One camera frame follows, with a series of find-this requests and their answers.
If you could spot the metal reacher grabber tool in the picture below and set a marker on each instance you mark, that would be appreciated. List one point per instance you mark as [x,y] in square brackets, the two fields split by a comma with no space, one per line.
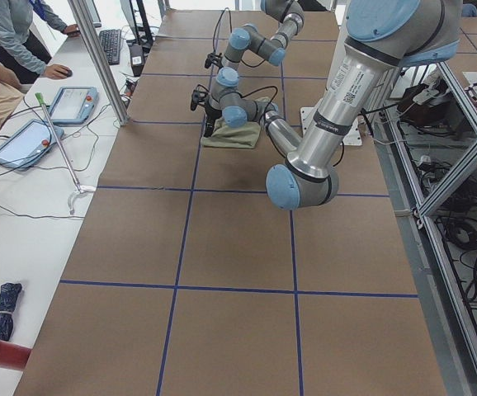
[80,189]

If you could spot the blue teach pendant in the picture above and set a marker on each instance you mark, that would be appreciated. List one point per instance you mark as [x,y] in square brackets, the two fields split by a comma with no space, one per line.
[73,105]
[27,146]

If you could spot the black keyboard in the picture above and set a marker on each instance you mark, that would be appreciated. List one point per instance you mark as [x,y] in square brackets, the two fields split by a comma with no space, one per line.
[110,41]

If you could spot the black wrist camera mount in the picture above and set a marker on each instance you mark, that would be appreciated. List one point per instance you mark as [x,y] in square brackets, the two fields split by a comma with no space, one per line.
[198,96]
[214,59]

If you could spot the olive green long-sleeve shirt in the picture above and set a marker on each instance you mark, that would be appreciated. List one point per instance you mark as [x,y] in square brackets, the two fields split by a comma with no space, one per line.
[239,127]

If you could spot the far blue teach pendant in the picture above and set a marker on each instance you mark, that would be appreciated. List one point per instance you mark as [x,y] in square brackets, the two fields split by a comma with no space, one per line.
[73,105]

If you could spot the folded dark blue umbrella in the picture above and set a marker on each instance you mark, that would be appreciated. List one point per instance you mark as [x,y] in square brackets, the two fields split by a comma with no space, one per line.
[9,293]

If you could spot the aluminium frame post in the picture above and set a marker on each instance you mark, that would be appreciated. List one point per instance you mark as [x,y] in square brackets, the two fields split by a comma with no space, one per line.
[90,37]

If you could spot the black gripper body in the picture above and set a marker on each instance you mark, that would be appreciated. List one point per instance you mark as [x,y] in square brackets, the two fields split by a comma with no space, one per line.
[210,114]

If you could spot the person in grey jacket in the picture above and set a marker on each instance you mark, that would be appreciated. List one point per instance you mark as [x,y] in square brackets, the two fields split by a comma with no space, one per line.
[20,50]

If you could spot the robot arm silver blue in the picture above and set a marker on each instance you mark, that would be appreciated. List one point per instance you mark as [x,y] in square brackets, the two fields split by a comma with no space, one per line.
[291,18]
[381,35]

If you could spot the white central pedestal column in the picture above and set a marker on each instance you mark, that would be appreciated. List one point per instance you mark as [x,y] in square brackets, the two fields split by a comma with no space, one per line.
[355,71]

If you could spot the red cylinder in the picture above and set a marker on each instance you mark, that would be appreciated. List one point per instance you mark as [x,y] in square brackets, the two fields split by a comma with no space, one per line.
[13,356]

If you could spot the near blue teach pendant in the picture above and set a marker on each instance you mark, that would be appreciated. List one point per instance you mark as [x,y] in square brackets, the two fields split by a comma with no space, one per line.
[27,146]

